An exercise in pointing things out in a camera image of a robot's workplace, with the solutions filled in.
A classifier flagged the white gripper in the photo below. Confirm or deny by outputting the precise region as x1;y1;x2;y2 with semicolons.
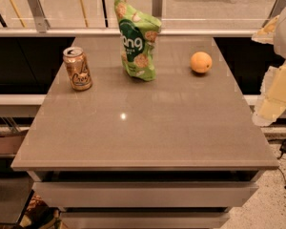
252;7;286;127

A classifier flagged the green rice chip bag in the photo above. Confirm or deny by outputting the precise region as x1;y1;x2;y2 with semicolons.
114;0;161;81

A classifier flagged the patterned bag on floor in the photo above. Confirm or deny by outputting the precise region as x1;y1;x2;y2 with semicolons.
19;195;61;229

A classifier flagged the orange fruit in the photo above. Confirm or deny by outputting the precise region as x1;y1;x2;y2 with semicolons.
191;52;213;73

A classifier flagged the gold LaCroix soda can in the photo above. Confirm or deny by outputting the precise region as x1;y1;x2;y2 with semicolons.
63;47;92;91

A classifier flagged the lower grey drawer front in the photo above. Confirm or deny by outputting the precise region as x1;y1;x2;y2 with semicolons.
61;212;230;229

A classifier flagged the grey drawer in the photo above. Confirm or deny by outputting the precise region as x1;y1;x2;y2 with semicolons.
33;182;258;208
61;212;230;229

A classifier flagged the glass railing with metal posts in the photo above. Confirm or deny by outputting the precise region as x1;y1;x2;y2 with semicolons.
0;0;286;37

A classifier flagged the upper grey drawer front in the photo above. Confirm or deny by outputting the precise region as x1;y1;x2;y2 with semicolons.
33;182;258;208

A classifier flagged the cardboard box at left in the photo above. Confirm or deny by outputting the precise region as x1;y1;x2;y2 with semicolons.
0;130;28;155

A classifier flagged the black power adapter with cable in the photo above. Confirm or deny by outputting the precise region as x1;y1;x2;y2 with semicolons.
277;139;286;190

